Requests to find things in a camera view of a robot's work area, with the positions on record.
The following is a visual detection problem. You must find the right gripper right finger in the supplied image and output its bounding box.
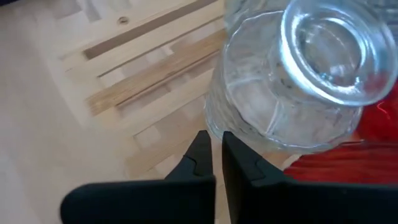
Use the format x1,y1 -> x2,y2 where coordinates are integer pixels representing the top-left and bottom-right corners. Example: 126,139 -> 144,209
221,131 -> 398,224

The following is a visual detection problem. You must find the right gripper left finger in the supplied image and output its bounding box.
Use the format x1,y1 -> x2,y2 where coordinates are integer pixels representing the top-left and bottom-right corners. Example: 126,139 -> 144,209
60,129 -> 217,224

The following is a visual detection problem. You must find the red square ribbed glass vase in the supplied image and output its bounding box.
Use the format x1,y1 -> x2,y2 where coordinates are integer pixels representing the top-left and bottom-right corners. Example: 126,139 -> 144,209
283,138 -> 398,185

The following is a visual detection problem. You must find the clear ribbed tall glass vase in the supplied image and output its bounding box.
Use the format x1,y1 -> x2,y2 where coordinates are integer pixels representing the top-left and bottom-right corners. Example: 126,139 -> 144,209
204,0 -> 398,156

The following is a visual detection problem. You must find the wooden slatted shelf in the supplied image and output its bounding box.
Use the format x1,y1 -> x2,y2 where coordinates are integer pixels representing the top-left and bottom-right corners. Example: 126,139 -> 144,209
46,0 -> 312,187

